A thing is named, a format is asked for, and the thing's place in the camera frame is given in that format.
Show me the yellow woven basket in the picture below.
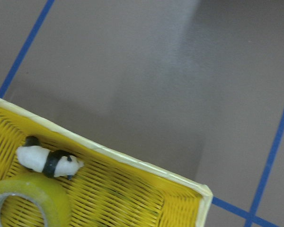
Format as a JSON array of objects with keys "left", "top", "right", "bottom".
[{"left": 0, "top": 99, "right": 213, "bottom": 227}]

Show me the yellow clear tape roll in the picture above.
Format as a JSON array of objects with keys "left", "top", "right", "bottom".
[{"left": 0, "top": 173, "right": 71, "bottom": 227}]

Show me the panda toy figurine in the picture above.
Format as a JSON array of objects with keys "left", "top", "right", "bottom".
[{"left": 16, "top": 135, "right": 84, "bottom": 180}]

